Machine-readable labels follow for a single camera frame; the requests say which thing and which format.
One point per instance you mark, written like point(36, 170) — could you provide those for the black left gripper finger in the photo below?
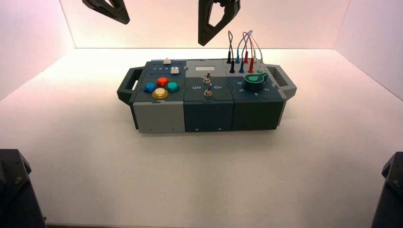
point(121, 12)

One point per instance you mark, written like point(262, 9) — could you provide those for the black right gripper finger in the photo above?
point(203, 23)
point(236, 4)

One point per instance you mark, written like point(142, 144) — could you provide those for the black banana plug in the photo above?
point(232, 67)
point(229, 58)

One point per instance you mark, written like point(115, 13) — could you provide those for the blue banana plug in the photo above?
point(237, 58)
point(241, 67)

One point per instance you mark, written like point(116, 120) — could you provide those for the small white slider key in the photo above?
point(174, 71)
point(167, 61)

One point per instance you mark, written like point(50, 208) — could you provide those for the red banana plug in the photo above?
point(246, 57)
point(251, 66)

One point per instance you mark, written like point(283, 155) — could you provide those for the white banana plug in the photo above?
point(254, 59)
point(260, 67)

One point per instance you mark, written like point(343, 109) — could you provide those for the green round push button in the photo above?
point(172, 86)

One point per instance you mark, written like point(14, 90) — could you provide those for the red round push button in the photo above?
point(162, 81)

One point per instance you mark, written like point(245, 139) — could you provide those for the green rotary knob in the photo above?
point(255, 81)

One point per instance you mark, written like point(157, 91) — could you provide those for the blue round push button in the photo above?
point(150, 87)

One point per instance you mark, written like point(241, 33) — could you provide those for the yellow round push button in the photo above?
point(160, 93)

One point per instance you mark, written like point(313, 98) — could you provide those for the metal toggle switch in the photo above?
point(207, 77)
point(207, 91)

